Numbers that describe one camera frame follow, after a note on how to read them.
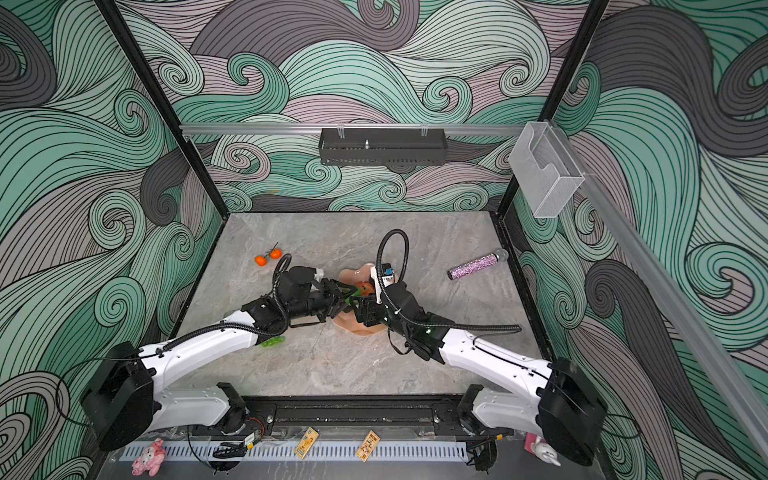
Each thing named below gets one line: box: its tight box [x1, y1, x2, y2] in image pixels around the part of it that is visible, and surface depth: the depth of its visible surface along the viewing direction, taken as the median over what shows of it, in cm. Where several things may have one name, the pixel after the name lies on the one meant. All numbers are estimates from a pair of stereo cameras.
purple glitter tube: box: [447, 248, 510, 280], surface depth 103 cm
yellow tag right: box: [356, 429, 381, 463], surface depth 70 cm
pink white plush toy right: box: [524, 432, 561, 467], surface depth 65 cm
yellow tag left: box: [294, 426, 320, 460], surface depth 71 cm
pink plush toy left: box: [132, 438, 166, 477], surface depth 67 cm
